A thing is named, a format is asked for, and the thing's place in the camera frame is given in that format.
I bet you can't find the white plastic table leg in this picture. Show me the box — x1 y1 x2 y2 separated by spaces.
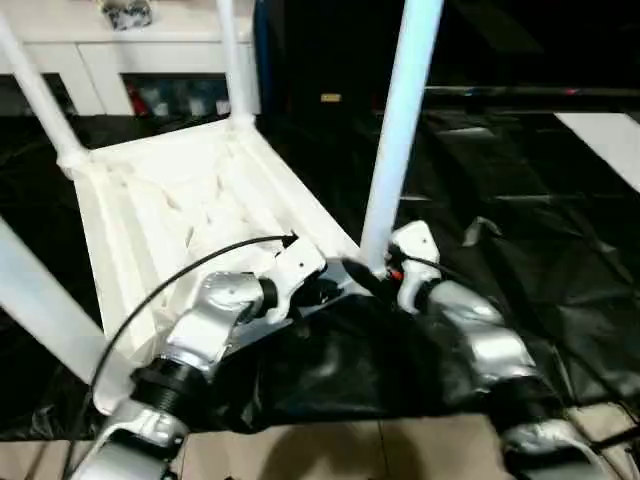
0 9 87 170
0 217 110 385
358 0 447 275
214 0 257 130

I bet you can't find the white plastic table top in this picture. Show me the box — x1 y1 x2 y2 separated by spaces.
59 117 382 417

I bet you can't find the black mat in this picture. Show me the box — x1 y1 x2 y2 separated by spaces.
0 112 640 441

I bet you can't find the black case with brass label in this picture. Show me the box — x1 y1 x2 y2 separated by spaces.
254 0 432 122

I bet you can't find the dark long metal bar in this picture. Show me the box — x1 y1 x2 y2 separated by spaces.
423 84 640 100

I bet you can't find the white cabinet with glass doors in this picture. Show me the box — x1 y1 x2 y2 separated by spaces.
0 0 262 117

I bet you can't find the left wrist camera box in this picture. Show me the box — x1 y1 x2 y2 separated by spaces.
263 234 327 322

